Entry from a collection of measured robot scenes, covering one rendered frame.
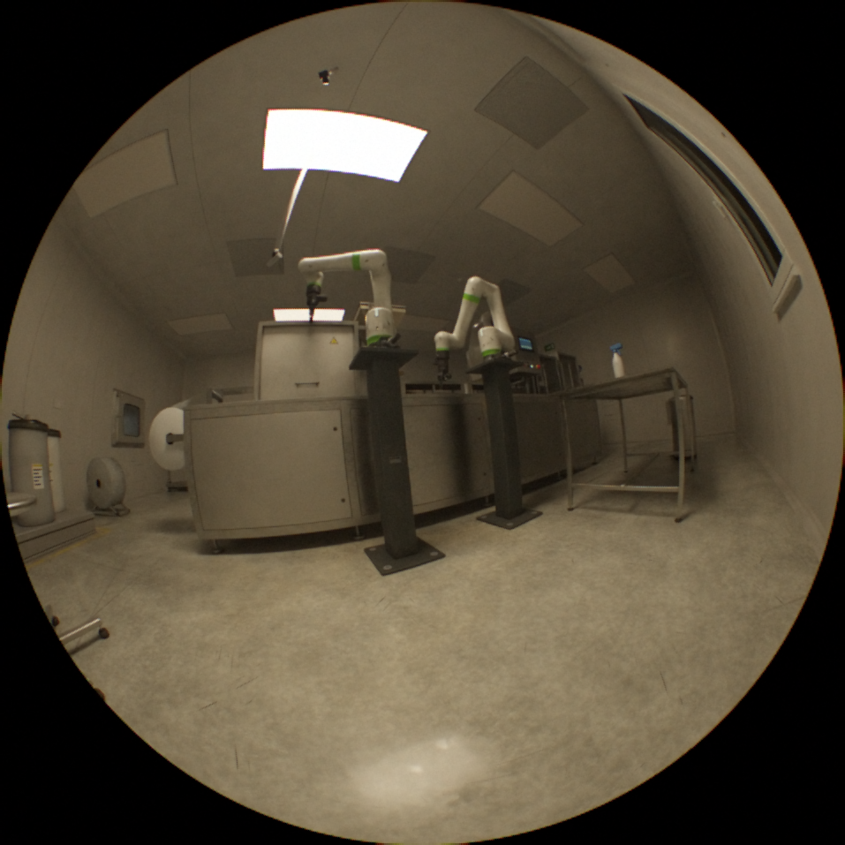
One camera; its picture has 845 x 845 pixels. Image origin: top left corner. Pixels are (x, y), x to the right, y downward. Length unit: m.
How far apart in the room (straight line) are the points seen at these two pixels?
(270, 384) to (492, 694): 1.63
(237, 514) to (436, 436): 1.21
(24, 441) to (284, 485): 1.97
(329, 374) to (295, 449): 0.53
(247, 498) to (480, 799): 1.38
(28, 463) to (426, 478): 2.72
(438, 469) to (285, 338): 1.25
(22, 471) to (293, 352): 2.19
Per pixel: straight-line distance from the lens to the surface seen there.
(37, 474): 2.29
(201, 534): 1.55
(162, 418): 1.94
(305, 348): 1.63
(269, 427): 1.34
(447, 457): 1.53
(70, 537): 2.41
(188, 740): 0.72
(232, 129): 2.44
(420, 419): 1.46
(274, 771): 0.61
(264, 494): 1.36
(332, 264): 1.51
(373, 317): 1.19
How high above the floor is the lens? 0.53
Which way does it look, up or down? 4 degrees up
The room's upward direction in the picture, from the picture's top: 6 degrees counter-clockwise
